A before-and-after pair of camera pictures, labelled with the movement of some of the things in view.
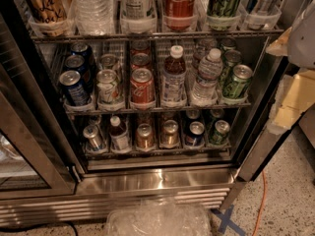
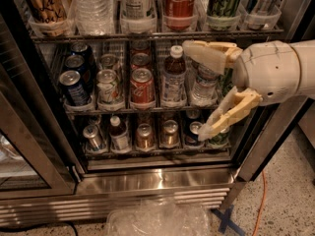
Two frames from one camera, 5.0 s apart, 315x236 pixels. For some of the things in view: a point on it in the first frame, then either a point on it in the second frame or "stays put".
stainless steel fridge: [111, 91] stays put
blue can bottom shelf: [196, 134] stays put
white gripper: [303, 39] -> [266, 72]
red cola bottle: [179, 6] stays put
